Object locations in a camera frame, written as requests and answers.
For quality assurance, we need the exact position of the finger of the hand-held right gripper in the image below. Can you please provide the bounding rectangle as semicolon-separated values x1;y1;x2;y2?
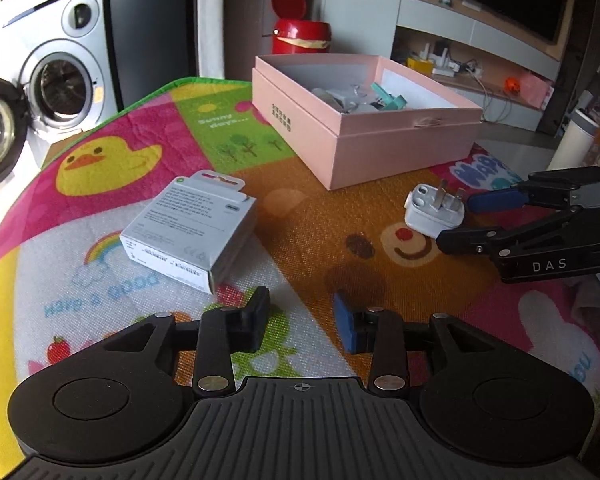
436;206;584;257
467;166;600;214

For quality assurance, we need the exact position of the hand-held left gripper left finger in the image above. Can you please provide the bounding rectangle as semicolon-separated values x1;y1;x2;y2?
101;286;272;401

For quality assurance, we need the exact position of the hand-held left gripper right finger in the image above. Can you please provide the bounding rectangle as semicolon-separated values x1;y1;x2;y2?
332;291;501;392

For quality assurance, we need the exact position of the white plug adapter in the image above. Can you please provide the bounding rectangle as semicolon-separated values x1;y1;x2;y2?
404;180;467;240

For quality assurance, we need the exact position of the pink cardboard box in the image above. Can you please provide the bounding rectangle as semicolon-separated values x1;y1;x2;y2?
252;54;483;191

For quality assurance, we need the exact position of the teal plastic massager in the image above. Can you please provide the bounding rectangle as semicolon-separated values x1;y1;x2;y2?
371;82;408;111

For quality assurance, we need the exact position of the white thermos bottle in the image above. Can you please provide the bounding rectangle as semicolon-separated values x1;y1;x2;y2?
547;107;600;171

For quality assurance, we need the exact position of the colourful cartoon play mat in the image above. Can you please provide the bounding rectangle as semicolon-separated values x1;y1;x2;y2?
0;77;600;466

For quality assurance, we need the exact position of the small pink storage box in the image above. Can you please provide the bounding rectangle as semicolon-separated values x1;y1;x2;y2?
517;70;556;110

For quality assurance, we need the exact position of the white product box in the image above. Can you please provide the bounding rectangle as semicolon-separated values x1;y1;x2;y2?
120;170;258;295

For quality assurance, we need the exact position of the clear plastic bag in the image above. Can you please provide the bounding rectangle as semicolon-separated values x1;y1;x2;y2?
312;84;373;113

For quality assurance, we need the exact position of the white television cabinet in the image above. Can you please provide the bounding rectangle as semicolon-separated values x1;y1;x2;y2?
392;0;561;121

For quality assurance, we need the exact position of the red trash bin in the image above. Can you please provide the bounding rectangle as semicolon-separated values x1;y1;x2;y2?
271;0;331;56

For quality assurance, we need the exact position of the white washing machine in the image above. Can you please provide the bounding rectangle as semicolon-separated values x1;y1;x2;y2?
0;0;123;191

